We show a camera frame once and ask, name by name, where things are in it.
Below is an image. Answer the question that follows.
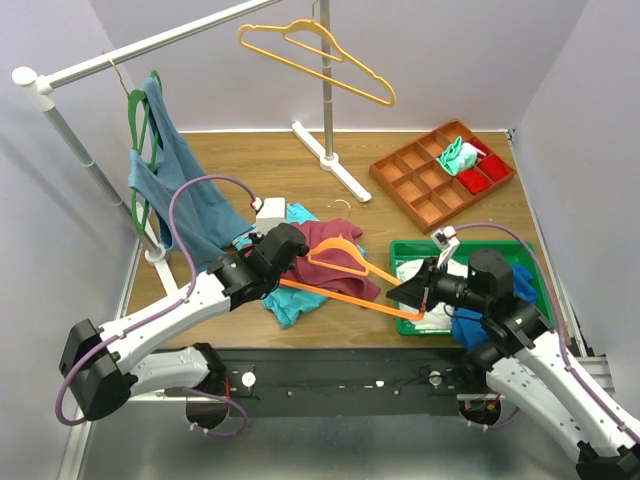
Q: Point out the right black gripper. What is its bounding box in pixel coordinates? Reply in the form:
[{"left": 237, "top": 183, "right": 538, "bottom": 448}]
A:
[{"left": 387, "top": 255, "right": 490, "bottom": 313}]

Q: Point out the orange hanger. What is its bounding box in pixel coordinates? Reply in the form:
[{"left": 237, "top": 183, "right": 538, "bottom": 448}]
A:
[{"left": 279, "top": 198, "right": 427, "bottom": 322}]

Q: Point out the maroon tank top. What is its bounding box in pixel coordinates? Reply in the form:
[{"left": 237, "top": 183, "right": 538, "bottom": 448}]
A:
[{"left": 283, "top": 218, "right": 380, "bottom": 301}]

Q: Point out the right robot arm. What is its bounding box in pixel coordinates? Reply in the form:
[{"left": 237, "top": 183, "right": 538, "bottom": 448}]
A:
[{"left": 387, "top": 249, "right": 639, "bottom": 479}]

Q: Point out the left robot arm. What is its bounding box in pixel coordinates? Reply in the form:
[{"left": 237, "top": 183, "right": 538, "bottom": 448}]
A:
[{"left": 59, "top": 223, "right": 309, "bottom": 421}]

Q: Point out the blue-grey hanging tank top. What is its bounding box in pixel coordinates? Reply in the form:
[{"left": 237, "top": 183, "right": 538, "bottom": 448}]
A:
[{"left": 128, "top": 72, "right": 251, "bottom": 271}]

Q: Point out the green hanger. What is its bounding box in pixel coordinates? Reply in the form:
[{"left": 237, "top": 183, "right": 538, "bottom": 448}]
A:
[{"left": 127, "top": 89, "right": 160, "bottom": 234}]

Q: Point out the yellow hanger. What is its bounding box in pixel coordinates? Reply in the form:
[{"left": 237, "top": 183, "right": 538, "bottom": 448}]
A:
[{"left": 236, "top": 18, "right": 397, "bottom": 107}]

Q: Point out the white cloth in bin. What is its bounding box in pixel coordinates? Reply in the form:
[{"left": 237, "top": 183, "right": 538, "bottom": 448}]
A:
[{"left": 396, "top": 260, "right": 468, "bottom": 333}]

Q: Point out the turquoise folded shirt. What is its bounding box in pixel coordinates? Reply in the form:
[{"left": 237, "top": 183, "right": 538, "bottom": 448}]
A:
[{"left": 260, "top": 203, "right": 328, "bottom": 329}]

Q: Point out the royal blue cloth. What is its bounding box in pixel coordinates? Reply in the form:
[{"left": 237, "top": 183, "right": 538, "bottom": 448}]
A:
[{"left": 451, "top": 264, "right": 539, "bottom": 350}]

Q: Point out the green plastic bin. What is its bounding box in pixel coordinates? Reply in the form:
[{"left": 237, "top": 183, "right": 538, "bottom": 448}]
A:
[{"left": 390, "top": 240, "right": 556, "bottom": 337}]

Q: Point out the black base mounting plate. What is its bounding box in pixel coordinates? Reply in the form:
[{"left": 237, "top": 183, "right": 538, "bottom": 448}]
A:
[{"left": 164, "top": 346, "right": 506, "bottom": 419}]

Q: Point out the orange compartment tray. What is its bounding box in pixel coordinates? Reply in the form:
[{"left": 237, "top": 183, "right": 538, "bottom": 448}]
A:
[{"left": 369, "top": 120, "right": 516, "bottom": 234}]

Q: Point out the red cloth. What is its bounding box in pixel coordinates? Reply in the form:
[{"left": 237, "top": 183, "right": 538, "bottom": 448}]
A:
[{"left": 456, "top": 154, "right": 511, "bottom": 195}]

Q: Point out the mint green cloth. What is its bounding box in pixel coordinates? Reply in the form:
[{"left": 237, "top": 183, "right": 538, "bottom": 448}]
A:
[{"left": 437, "top": 136, "right": 480, "bottom": 176}]

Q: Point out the white clothes rack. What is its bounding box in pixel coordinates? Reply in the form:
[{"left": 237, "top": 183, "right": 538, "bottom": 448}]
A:
[{"left": 10, "top": 0, "right": 373, "bottom": 291}]

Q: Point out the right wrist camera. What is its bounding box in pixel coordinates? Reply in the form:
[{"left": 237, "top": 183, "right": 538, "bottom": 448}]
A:
[{"left": 431, "top": 226, "right": 460, "bottom": 269}]

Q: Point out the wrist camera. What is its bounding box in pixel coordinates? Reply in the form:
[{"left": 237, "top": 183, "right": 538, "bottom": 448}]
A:
[
  {"left": 431, "top": 226, "right": 460, "bottom": 269},
  {"left": 251, "top": 197, "right": 287, "bottom": 235}
]

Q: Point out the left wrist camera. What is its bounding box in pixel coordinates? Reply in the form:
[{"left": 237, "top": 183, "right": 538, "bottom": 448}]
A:
[{"left": 251, "top": 197, "right": 287, "bottom": 235}]

